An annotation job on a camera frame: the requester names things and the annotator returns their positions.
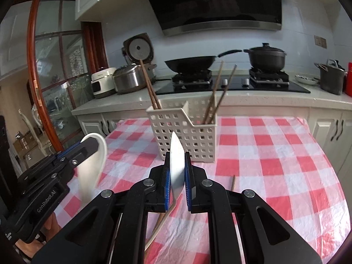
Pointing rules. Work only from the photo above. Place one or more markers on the white small kitchen appliance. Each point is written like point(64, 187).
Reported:
point(103, 84)

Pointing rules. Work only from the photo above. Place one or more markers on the cream plastic utensil basket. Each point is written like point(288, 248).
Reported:
point(178, 137)

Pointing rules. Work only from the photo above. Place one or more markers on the white chair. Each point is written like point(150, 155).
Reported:
point(24, 121)

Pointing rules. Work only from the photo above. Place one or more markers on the person's left hand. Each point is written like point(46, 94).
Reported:
point(52, 225)

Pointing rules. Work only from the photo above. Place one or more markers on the red thermos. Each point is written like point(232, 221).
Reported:
point(349, 79)

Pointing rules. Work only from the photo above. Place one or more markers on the black glass range hood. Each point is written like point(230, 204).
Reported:
point(214, 2)

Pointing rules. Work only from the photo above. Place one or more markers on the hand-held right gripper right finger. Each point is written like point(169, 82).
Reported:
point(233, 225)

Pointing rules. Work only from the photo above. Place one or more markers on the wall socket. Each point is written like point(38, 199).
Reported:
point(124, 51)

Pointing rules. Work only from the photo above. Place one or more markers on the grey stockpot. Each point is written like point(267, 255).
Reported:
point(331, 79)

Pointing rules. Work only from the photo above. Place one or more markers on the black wok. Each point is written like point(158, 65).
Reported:
point(189, 63)

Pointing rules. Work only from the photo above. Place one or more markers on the silver rice cooker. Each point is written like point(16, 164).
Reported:
point(129, 79)

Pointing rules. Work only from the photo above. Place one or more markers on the white plate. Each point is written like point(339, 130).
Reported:
point(305, 79)

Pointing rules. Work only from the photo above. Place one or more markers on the white ceramic spoon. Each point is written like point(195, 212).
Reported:
point(90, 170)
point(176, 165)

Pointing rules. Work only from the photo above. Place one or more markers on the black glass gas stove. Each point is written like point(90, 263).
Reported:
point(275, 86)

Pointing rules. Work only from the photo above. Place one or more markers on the wooden framed glass door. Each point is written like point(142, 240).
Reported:
point(95, 44)

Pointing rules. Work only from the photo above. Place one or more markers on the wall switch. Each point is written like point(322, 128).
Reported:
point(320, 40)

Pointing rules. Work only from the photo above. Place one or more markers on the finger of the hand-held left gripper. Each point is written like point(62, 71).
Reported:
point(82, 150)
point(70, 148)

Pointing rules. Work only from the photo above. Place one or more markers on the brown wooden chopstick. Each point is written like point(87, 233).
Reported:
point(226, 88)
point(153, 88)
point(214, 88)
point(233, 183)
point(148, 84)

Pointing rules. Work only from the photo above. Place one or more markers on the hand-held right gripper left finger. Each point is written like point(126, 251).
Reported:
point(132, 220)

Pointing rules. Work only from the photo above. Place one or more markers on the red white checkered tablecloth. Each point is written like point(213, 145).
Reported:
point(261, 170)

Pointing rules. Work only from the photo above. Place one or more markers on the black lidded cooking pot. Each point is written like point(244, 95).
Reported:
point(266, 57)

